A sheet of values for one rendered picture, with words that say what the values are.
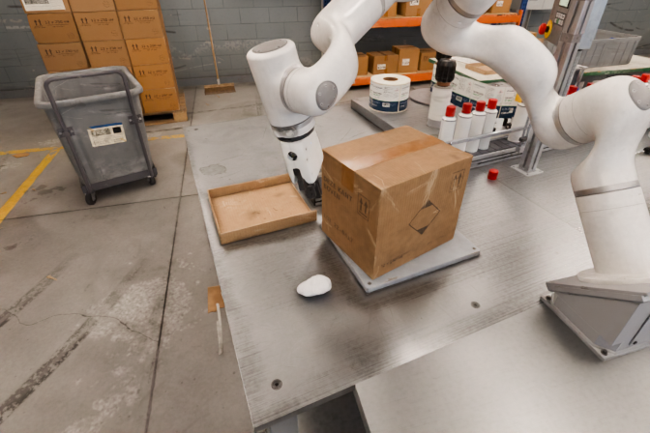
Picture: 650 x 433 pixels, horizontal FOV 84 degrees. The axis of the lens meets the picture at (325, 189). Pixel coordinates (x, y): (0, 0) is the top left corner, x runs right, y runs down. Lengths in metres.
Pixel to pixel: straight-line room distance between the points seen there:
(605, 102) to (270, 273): 0.85
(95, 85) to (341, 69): 3.11
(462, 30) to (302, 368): 0.80
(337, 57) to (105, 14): 3.73
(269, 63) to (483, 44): 0.50
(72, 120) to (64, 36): 1.56
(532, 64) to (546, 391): 0.66
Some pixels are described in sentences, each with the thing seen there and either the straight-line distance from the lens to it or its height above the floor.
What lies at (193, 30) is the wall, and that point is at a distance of 5.65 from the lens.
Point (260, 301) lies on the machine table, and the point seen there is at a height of 0.83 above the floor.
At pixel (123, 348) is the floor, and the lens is 2.07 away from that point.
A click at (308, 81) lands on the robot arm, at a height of 1.37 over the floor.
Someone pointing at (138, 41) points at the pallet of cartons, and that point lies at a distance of 4.24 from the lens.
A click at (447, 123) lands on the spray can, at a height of 1.03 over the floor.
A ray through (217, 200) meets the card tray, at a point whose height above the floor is 0.83.
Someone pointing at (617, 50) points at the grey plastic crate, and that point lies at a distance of 3.90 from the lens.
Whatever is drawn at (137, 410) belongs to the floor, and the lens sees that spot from 1.87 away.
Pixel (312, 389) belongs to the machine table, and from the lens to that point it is 0.80.
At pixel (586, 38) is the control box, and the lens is 1.52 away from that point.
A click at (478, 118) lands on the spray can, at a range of 1.51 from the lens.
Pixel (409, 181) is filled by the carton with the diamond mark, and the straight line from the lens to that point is 0.83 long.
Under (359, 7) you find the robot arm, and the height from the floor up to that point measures 1.46.
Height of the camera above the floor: 1.53
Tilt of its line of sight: 32 degrees down
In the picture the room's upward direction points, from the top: straight up
